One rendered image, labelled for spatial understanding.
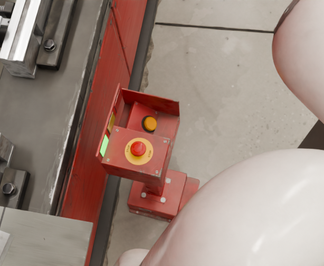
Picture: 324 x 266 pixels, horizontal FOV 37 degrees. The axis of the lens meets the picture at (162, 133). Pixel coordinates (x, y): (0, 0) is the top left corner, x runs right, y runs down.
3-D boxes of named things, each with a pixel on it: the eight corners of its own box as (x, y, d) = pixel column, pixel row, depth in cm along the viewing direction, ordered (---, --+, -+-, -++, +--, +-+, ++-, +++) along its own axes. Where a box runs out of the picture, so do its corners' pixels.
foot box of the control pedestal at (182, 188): (188, 227, 193) (188, 223, 181) (129, 212, 196) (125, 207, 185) (200, 180, 199) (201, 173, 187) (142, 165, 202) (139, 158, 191)
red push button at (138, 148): (144, 161, 122) (143, 157, 119) (129, 157, 123) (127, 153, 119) (149, 146, 123) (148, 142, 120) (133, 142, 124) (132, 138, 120)
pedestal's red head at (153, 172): (162, 188, 131) (159, 171, 114) (106, 173, 133) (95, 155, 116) (180, 121, 137) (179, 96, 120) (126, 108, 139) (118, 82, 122)
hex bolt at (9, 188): (13, 196, 107) (11, 195, 106) (2, 194, 108) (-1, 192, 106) (17, 184, 108) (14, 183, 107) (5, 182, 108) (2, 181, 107)
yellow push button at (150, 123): (151, 133, 132) (155, 132, 131) (139, 128, 131) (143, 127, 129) (154, 121, 134) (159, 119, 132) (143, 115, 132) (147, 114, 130)
